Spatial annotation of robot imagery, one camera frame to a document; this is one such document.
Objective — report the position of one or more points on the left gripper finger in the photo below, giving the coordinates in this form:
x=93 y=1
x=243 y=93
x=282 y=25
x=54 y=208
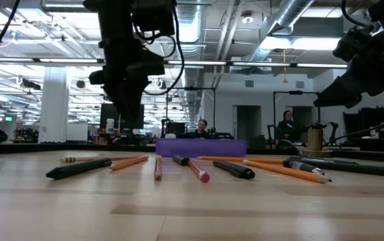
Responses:
x=129 y=98
x=112 y=92

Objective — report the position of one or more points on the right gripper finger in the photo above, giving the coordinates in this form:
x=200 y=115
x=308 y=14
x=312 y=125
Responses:
x=353 y=102
x=342 y=89

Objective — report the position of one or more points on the orange pencil red eraser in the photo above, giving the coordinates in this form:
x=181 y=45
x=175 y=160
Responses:
x=129 y=162
x=198 y=170
x=289 y=171
x=262 y=160

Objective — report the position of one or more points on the long slim black pen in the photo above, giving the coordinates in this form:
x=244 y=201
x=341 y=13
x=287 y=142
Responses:
x=352 y=167

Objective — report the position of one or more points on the orange pencil yellow eraser cap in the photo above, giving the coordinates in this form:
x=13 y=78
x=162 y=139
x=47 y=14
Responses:
x=158 y=170

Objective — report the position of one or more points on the black pen silver print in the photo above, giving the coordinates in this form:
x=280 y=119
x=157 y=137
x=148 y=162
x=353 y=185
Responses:
x=181 y=160

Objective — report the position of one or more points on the black pen silver tip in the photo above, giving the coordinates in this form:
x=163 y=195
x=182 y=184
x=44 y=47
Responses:
x=302 y=166

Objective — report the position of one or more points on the black marker pen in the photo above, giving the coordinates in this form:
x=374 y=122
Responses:
x=77 y=168
x=233 y=169

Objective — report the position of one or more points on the purple plastic supply box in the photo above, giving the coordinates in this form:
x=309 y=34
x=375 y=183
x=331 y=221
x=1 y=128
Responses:
x=201 y=148

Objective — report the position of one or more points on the black background robot arm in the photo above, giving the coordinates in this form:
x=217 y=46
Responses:
x=223 y=135

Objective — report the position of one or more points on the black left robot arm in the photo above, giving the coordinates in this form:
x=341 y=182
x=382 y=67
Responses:
x=114 y=20

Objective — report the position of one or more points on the large black monitor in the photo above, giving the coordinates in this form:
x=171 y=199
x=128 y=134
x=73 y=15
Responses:
x=106 y=114

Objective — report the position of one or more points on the white plastic bottle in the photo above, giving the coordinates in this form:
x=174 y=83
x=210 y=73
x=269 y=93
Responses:
x=110 y=125

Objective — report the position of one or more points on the black cabinet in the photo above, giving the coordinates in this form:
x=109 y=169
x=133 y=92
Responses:
x=382 y=124

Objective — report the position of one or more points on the small black monitor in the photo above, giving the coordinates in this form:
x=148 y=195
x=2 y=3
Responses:
x=176 y=128

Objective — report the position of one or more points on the white square pillar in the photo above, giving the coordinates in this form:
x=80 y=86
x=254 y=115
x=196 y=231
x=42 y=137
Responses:
x=53 y=107

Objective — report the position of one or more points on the bright ceiling light panel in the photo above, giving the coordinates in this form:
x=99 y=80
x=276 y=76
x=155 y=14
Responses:
x=299 y=43

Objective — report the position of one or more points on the person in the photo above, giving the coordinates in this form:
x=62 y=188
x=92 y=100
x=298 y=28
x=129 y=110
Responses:
x=201 y=129
x=287 y=129

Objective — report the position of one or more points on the long linear ceiling light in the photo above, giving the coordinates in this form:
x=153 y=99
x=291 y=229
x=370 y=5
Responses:
x=262 y=64

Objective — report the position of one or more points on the round ceiling fixture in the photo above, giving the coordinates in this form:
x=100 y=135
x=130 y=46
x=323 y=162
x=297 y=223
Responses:
x=247 y=18

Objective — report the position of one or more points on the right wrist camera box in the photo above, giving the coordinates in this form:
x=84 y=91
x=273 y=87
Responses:
x=352 y=43

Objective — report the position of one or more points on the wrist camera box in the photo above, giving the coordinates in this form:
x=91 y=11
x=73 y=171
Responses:
x=352 y=43
x=153 y=16

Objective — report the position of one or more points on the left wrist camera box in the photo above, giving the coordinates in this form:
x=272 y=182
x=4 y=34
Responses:
x=153 y=16

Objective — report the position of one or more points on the black aluminium table frame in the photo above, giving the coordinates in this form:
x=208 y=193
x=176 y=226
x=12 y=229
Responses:
x=77 y=148

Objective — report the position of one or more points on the silver round ventilation duct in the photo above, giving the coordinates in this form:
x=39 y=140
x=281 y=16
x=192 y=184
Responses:
x=193 y=30
x=292 y=13

